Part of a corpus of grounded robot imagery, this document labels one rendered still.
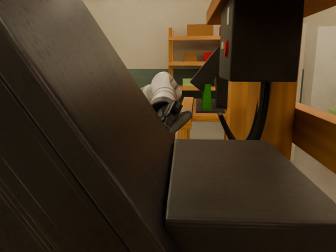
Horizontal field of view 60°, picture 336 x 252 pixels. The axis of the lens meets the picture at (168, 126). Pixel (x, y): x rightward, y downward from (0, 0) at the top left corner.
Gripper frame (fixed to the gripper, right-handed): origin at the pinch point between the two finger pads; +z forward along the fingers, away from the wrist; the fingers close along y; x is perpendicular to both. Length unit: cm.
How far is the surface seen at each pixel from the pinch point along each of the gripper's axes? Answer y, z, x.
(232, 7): 29.1, 3.4, -8.6
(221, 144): 12.2, 12.5, 5.6
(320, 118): 27.2, 3.2, 20.0
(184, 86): -145, -614, 146
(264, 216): 17.7, 36.6, 1.7
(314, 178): -25, -239, 253
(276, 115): 20.2, -9.3, 20.3
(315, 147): 22.6, 4.1, 24.3
